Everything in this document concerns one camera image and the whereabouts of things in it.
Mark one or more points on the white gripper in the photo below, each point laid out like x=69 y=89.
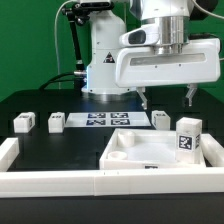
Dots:
x=197 y=63

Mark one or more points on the white square table top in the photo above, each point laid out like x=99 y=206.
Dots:
x=143 y=149

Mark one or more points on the white right fence bar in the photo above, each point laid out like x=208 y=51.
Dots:
x=212 y=150

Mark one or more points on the white fence bar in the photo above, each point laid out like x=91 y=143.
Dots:
x=212 y=150
x=9 y=150
x=110 y=182

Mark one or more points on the white marker sheet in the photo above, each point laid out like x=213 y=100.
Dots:
x=107 y=119

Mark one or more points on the white front fence bar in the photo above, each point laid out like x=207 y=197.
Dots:
x=110 y=182

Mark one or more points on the white left fence bar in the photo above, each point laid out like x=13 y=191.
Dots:
x=9 y=150

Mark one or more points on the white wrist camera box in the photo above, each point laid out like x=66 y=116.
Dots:
x=146 y=35

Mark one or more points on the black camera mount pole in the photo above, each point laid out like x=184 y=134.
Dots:
x=76 y=17

